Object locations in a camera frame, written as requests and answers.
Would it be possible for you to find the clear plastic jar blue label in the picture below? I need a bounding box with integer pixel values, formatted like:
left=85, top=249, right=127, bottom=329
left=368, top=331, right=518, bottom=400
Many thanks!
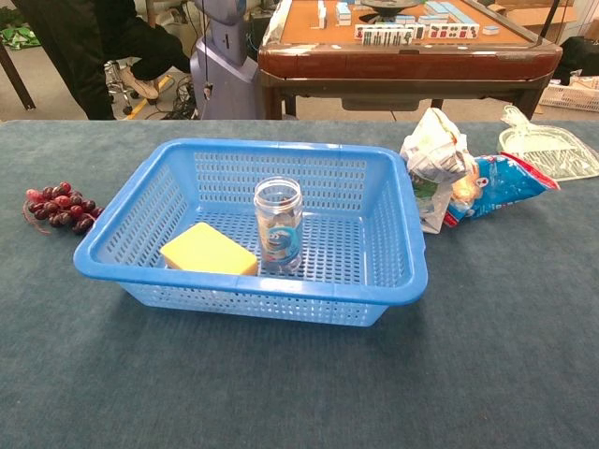
left=253, top=176, right=304, bottom=275

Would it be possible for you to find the blue perforated plastic basket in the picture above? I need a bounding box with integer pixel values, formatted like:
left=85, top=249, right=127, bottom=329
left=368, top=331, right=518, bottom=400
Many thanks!
left=73, top=138, right=429, bottom=328

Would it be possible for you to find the yellow sponge block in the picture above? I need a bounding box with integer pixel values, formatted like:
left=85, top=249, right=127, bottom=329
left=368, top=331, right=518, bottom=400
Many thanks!
left=159, top=221, right=259, bottom=277

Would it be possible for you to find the crumpled white snack bag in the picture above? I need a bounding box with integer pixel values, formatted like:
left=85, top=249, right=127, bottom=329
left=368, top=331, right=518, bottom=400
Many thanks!
left=400, top=107, right=478, bottom=235

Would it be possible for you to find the brown mahjong table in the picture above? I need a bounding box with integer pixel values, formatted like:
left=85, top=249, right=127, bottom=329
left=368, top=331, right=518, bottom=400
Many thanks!
left=257, top=0, right=564, bottom=121

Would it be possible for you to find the blue snack bag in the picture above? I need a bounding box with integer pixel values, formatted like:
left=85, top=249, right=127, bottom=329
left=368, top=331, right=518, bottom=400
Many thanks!
left=443, top=152, right=561, bottom=228

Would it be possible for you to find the row of standing mahjong tiles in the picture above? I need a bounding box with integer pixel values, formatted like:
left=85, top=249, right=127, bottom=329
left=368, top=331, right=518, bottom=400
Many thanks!
left=354, top=22, right=481, bottom=47

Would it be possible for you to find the chrome office chair base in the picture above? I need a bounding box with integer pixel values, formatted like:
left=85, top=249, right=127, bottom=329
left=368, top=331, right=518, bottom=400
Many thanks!
left=104, top=59, right=141, bottom=116

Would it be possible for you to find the black round table centre dial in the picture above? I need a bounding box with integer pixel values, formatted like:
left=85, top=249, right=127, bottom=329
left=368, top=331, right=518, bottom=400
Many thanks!
left=360, top=0, right=421, bottom=16

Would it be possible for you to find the red plastic grape bunch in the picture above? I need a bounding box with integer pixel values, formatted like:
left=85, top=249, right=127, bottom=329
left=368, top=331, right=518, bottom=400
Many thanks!
left=22, top=181, right=105, bottom=236

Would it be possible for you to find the person in black clothes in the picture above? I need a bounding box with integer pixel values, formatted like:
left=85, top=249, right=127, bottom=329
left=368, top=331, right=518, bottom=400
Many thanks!
left=11, top=0, right=193, bottom=122

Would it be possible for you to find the white perforated crate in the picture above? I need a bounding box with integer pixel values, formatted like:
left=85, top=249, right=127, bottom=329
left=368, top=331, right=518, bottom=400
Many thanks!
left=538, top=81, right=599, bottom=113

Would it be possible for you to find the dark wooden table leg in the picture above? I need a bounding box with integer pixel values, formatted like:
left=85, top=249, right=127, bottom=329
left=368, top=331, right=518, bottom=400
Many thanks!
left=0, top=42, right=37, bottom=111

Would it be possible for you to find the green patterned bag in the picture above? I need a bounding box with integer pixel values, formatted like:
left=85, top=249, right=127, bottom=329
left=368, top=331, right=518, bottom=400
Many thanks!
left=0, top=26, right=42, bottom=51

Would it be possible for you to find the lavender robot pedestal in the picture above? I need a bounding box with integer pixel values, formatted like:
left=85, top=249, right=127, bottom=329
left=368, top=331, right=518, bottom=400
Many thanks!
left=189, top=0, right=263, bottom=121

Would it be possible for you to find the black floor cable bundle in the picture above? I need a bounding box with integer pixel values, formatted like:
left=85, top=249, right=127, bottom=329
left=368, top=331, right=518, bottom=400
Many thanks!
left=147, top=74, right=202, bottom=121

